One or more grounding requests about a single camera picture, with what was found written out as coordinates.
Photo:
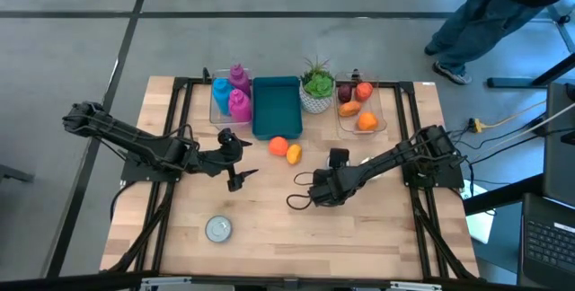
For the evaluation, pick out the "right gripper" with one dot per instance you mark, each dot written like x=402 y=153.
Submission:
x=332 y=185

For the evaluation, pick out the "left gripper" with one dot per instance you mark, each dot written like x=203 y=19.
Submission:
x=227 y=152

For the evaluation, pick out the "bright pink squeeze bottle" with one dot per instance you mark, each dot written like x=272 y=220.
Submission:
x=240 y=107

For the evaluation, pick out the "blue plastic squeeze bottle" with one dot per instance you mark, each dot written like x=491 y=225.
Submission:
x=221 y=95

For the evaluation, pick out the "round orange toy fruit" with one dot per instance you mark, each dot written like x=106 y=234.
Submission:
x=278 y=146
x=367 y=121

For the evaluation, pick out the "oblong orange toy fruit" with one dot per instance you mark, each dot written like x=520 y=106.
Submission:
x=349 y=108

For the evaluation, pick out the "purple pink squeeze bottle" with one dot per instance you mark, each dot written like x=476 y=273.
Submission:
x=238 y=77

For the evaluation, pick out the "dark red toy fruit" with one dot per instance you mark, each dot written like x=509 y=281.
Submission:
x=345 y=93

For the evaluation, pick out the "red orange toy fruit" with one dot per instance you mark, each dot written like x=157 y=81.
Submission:
x=364 y=91

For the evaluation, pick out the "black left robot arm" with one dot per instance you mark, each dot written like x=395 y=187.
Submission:
x=135 y=140

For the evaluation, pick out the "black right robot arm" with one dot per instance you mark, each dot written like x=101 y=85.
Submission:
x=404 y=156

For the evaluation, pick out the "clear plastic container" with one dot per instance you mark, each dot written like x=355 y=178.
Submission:
x=382 y=102
x=224 y=122

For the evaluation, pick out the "yellow toy lemon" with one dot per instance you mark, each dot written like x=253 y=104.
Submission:
x=294 y=154

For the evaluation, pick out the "teal plastic tray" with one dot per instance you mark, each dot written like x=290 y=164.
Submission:
x=276 y=107

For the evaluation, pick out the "silver tin can navy label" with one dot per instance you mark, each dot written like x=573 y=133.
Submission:
x=218 y=228

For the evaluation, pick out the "potted succulent white pot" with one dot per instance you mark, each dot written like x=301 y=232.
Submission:
x=318 y=86

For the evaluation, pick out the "white sheet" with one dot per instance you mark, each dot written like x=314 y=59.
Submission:
x=480 y=228

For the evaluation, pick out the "yellow power strip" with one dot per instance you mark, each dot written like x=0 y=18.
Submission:
x=476 y=126

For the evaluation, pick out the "black stand leg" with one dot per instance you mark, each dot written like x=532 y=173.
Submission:
x=507 y=83

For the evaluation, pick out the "person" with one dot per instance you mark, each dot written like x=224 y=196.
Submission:
x=476 y=21

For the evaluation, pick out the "black laptop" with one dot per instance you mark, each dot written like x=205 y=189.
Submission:
x=550 y=241

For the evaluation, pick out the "black desk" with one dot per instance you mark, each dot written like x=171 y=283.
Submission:
x=559 y=147

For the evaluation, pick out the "grey chair leg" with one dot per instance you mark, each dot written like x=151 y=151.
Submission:
x=13 y=174

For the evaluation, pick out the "black aluminium table frame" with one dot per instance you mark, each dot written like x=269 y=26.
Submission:
x=180 y=83

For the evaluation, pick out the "silver aluminium bracket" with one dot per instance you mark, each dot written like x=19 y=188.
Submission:
x=166 y=282
x=418 y=286

